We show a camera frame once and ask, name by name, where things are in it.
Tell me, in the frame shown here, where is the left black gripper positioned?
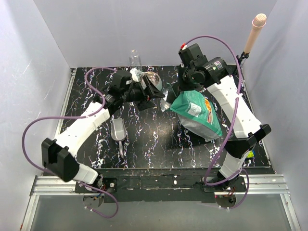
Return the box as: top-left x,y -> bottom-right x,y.
122,76 -> 165,111

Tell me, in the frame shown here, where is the teal double pet bowl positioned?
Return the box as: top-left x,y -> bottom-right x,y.
139,72 -> 162,90

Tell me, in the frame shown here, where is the teal dog food bag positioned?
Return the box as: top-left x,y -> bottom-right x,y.
160,83 -> 223,142

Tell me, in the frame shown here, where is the grey food scoop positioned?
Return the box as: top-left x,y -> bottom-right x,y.
111,118 -> 127,159

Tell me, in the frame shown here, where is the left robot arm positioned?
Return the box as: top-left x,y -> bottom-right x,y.
41,70 -> 164,193

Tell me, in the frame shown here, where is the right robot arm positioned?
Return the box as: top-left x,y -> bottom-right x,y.
178,43 -> 271,191

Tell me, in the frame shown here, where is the clear water bottle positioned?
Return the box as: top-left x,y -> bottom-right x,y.
129,50 -> 142,71

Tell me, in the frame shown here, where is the pink microphone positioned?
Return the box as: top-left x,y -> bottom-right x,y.
244,13 -> 267,54

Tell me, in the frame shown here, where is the orange blue toy car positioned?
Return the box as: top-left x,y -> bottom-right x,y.
246,150 -> 255,159

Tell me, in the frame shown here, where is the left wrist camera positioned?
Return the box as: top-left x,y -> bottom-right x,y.
130,68 -> 142,82

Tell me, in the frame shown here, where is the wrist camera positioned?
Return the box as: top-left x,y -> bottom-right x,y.
130,68 -> 142,82
179,43 -> 188,51

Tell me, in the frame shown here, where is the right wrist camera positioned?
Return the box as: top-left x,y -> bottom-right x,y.
179,43 -> 188,51

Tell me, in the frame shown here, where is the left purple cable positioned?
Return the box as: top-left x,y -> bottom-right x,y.
21,66 -> 119,218

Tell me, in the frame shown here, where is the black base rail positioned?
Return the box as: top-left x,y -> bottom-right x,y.
74,167 -> 275,204

